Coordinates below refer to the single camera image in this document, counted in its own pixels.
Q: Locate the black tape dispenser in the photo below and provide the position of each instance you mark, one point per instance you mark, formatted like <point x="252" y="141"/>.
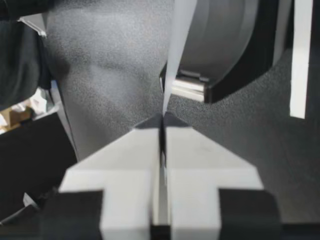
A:
<point x="240" y="82"/>

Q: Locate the black frame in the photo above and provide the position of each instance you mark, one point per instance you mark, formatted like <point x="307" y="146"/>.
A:
<point x="30" y="155"/>

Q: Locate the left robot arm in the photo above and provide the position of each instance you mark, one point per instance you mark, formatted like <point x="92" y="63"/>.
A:
<point x="17" y="62"/>

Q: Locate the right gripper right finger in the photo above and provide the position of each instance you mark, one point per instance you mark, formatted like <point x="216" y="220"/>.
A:
<point x="200" y="160"/>

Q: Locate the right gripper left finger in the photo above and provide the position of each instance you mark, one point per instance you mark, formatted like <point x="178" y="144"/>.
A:
<point x="125" y="160"/>

